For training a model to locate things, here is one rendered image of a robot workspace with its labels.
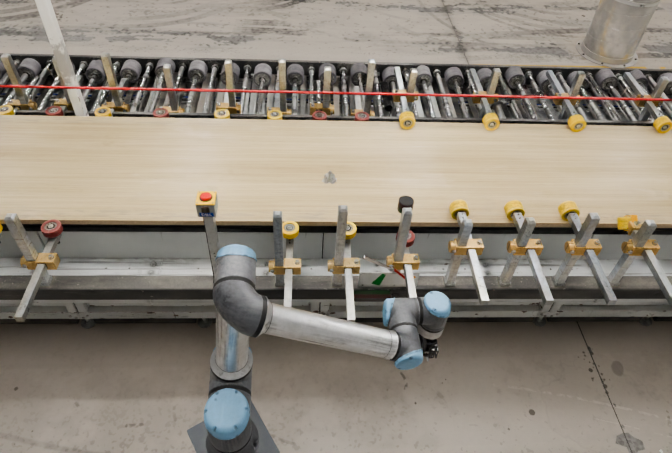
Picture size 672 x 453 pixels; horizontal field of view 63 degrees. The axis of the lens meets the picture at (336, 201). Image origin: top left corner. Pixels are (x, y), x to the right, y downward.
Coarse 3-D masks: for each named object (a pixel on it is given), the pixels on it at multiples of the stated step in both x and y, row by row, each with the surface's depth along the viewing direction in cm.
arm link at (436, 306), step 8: (432, 296) 178; (440, 296) 178; (424, 304) 177; (432, 304) 176; (440, 304) 176; (448, 304) 177; (424, 312) 176; (432, 312) 175; (440, 312) 174; (448, 312) 176; (424, 320) 176; (432, 320) 177; (440, 320) 177; (424, 328) 182; (432, 328) 180; (440, 328) 181
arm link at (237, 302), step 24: (216, 288) 148; (240, 288) 147; (240, 312) 144; (264, 312) 146; (288, 312) 151; (312, 312) 157; (288, 336) 152; (312, 336) 153; (336, 336) 156; (360, 336) 159; (384, 336) 163; (408, 336) 168; (408, 360) 164
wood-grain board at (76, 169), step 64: (0, 128) 274; (64, 128) 276; (128, 128) 278; (192, 128) 281; (256, 128) 283; (320, 128) 286; (384, 128) 288; (448, 128) 291; (512, 128) 294; (640, 128) 299; (0, 192) 242; (64, 192) 244; (128, 192) 246; (192, 192) 248; (256, 192) 250; (320, 192) 252; (384, 192) 254; (448, 192) 256; (512, 192) 258; (576, 192) 260; (640, 192) 262
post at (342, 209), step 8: (344, 208) 207; (344, 216) 209; (344, 224) 212; (336, 232) 220; (344, 232) 215; (336, 240) 219; (344, 240) 219; (336, 248) 222; (344, 248) 222; (336, 256) 226; (336, 264) 229; (336, 280) 237
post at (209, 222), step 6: (204, 222) 211; (210, 222) 208; (210, 228) 211; (216, 228) 215; (210, 234) 213; (216, 234) 215; (210, 240) 216; (216, 240) 216; (210, 246) 218; (216, 246) 219; (210, 252) 221; (216, 252) 221; (210, 258) 226
